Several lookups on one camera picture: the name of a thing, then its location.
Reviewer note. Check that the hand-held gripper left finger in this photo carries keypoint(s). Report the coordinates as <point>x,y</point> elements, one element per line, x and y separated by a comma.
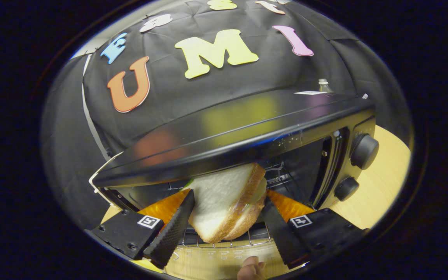
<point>171,233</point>

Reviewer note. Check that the clear plastic bottle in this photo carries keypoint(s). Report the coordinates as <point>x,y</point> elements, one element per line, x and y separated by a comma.
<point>324,86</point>

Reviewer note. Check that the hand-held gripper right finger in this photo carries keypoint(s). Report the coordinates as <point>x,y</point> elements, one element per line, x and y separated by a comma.
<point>276,233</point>

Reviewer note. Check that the black toaster oven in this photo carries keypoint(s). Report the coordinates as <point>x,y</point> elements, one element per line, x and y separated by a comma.
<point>228,132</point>

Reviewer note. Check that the white bread sandwich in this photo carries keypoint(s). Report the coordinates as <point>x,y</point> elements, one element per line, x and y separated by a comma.
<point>220,194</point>

